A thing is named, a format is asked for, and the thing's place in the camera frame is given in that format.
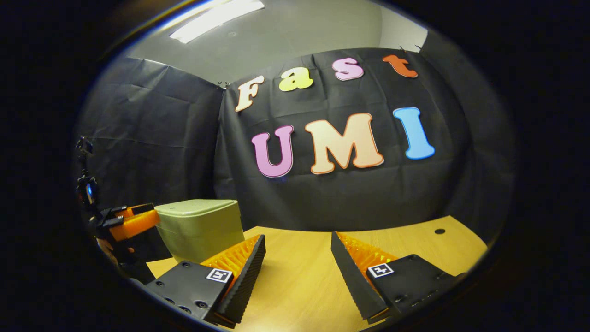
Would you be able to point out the wooden desktop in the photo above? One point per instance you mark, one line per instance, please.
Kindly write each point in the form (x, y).
(299, 258)

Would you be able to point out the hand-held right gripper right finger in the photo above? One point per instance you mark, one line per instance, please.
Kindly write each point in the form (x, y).
(352, 276)

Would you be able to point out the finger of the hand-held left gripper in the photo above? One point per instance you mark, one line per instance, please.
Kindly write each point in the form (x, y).
(138, 226)
(138, 210)

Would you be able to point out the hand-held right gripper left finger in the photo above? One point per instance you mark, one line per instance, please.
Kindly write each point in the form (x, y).
(244, 281)

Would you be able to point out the ceiling light panel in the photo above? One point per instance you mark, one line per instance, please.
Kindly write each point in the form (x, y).
(216, 19)

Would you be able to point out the black backdrop cloth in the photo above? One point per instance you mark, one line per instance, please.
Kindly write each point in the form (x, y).
(345, 193)

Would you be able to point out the green desktop garbage bin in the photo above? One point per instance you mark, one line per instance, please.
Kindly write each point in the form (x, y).
(203, 228)

